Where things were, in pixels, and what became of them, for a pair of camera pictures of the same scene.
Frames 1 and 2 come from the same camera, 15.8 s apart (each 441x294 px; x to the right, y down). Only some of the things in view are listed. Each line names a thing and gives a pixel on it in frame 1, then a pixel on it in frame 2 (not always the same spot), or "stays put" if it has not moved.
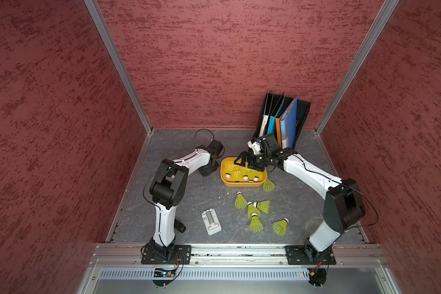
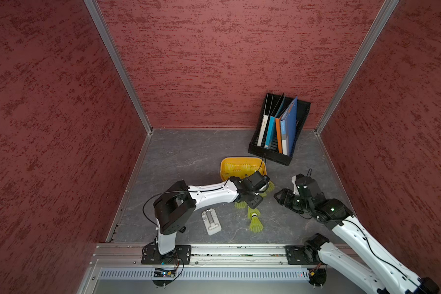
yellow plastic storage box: [233, 174] stays put
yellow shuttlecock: [241, 202] stays put
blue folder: [288, 125] stays put
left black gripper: [205, 173] → [255, 202]
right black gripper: [252, 163] → [285, 198]
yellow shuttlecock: [268, 185] stays put
